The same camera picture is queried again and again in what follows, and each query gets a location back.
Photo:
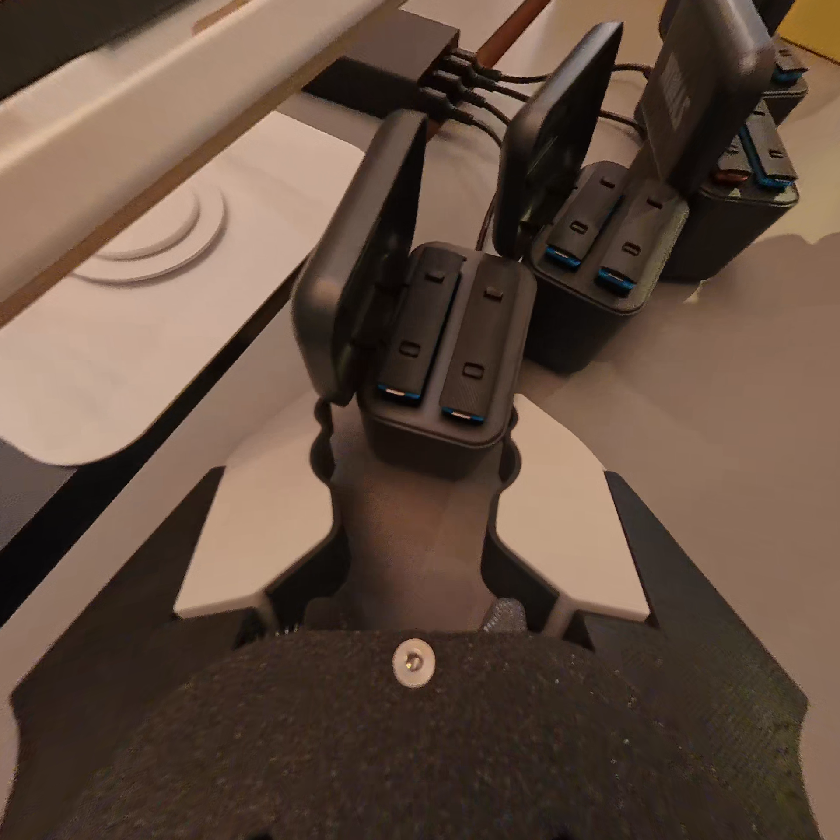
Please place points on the black camera battery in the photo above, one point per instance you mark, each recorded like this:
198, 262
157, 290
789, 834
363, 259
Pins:
639, 236
788, 66
418, 328
775, 155
483, 344
733, 164
588, 221

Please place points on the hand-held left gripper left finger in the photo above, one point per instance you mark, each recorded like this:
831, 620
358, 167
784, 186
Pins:
256, 538

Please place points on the white stand base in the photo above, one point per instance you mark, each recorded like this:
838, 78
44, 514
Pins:
131, 355

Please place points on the wooden sign board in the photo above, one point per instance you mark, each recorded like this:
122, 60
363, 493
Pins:
79, 269

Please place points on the black battery charging case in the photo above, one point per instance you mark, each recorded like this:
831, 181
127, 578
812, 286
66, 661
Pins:
785, 99
355, 263
565, 118
709, 79

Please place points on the black multi-port power hub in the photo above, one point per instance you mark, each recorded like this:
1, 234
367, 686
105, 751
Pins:
381, 66

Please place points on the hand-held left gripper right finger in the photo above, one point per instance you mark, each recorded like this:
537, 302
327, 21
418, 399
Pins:
571, 538

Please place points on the dark flat pad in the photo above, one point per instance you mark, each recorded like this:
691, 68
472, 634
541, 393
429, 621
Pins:
79, 499

